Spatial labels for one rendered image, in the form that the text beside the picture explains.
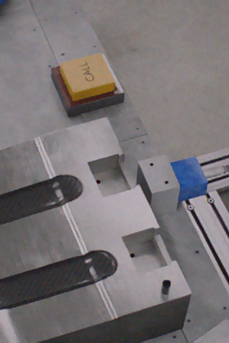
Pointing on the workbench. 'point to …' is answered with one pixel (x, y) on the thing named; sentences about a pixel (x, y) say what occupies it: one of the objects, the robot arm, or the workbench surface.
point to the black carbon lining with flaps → (44, 285)
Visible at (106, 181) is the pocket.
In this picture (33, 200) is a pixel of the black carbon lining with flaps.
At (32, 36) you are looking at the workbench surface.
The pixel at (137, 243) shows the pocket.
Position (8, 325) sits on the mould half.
